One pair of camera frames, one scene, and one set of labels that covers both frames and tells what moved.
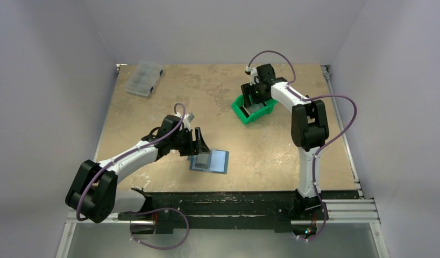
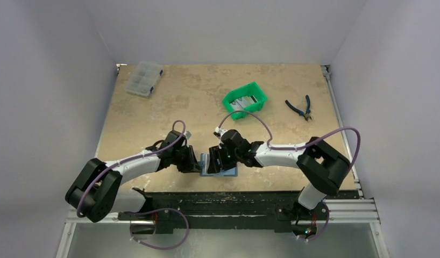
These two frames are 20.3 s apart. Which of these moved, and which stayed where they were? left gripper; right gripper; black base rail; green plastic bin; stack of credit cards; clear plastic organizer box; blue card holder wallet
Moved: green plastic bin; blue card holder wallet; right gripper; left gripper; stack of credit cards
Stayed: clear plastic organizer box; black base rail
